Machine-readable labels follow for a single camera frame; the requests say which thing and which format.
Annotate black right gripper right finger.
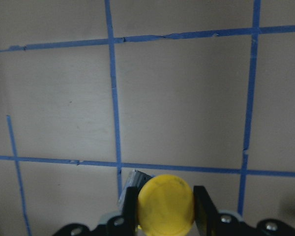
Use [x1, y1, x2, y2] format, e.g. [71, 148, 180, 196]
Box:
[193, 186, 218, 236]

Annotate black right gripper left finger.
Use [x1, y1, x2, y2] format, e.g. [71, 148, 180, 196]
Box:
[121, 186, 139, 236]

